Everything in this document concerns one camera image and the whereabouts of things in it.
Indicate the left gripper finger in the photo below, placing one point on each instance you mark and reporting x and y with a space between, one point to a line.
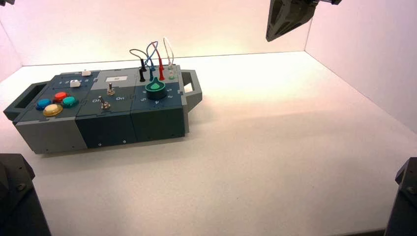
6 1

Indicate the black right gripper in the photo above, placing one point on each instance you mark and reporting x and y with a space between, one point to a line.
329 1

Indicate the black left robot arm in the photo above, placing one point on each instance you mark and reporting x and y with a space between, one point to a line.
18 202

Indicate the white slider knob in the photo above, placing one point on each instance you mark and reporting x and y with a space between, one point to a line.
86 72
75 83

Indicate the blue push button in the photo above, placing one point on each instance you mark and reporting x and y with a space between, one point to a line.
43 104

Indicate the red push button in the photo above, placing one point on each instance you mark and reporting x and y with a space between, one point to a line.
60 96

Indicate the yellow push button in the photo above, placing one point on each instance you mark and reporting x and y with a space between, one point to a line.
52 110

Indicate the green push button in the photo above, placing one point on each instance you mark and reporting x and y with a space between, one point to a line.
69 101

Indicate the white label sticker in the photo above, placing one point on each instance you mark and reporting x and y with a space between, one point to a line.
116 79

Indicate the green rotary knob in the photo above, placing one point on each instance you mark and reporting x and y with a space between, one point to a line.
156 90

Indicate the grey blue control box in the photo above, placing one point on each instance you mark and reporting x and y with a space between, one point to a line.
107 125

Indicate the metal toggle switch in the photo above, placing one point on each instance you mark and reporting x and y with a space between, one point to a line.
104 104
110 90

